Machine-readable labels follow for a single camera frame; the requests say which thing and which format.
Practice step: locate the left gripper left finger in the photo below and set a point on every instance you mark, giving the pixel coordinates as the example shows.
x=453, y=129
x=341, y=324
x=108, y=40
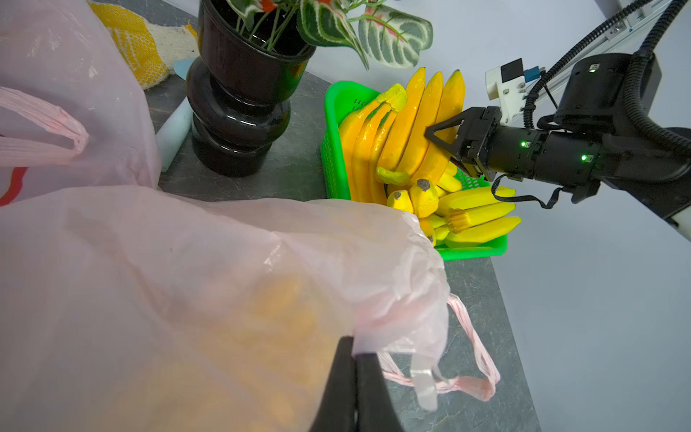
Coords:
x=337, y=410

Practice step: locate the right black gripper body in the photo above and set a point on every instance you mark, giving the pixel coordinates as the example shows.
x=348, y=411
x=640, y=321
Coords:
x=552, y=157

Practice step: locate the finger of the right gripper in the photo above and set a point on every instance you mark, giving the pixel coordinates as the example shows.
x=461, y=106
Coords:
x=469, y=158
x=459, y=125

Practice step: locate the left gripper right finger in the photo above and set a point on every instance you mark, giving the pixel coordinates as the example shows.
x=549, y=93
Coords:
x=374, y=409

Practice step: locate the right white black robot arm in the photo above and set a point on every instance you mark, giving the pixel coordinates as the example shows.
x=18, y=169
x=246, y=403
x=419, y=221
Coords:
x=586, y=124

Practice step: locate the small yellow banana bunch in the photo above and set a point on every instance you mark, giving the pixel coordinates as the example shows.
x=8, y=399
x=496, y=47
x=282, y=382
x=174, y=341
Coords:
x=419, y=195

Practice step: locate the pink strawberry plastic bag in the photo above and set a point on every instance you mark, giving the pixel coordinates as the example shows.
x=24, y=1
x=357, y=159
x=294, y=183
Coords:
x=72, y=113

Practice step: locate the potted plant black vase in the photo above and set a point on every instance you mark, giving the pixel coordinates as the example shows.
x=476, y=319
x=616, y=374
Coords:
x=252, y=55

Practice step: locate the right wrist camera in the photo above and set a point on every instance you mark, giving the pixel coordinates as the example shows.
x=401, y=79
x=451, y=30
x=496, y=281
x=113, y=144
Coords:
x=509, y=85

